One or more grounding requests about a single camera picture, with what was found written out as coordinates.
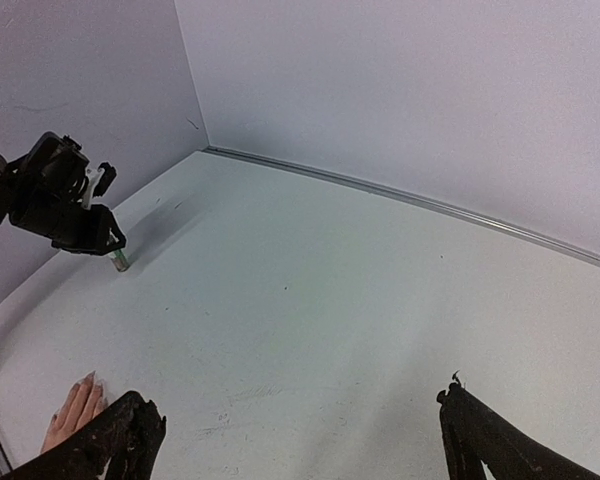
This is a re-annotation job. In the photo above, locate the mannequin hand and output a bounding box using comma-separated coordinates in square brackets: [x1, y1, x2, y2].
[40, 372, 108, 454]

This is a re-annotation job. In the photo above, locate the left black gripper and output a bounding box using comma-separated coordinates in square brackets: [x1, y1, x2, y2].
[51, 205, 127, 256]

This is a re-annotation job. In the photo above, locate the nail polish bottle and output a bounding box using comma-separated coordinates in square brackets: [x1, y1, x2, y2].
[109, 249, 130, 272]

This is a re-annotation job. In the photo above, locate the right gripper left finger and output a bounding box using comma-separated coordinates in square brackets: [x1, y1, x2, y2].
[3, 390, 166, 480]

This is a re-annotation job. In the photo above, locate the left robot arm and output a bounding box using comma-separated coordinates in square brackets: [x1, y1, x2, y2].
[0, 132, 127, 256]

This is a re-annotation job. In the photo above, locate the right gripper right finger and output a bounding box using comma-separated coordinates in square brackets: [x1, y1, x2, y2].
[436, 375, 600, 480]

